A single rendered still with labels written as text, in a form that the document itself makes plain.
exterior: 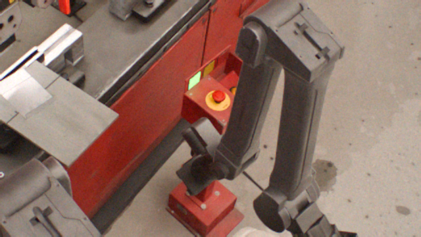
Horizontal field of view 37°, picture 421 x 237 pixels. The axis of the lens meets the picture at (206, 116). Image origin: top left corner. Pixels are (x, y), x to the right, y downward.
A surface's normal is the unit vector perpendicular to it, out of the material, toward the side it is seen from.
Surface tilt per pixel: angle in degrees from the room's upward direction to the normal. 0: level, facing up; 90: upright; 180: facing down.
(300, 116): 89
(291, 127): 90
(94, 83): 0
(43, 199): 13
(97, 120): 0
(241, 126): 90
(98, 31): 0
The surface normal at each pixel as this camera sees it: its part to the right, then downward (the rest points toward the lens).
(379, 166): 0.11, -0.57
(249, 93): -0.68, 0.56
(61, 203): 0.26, -0.41
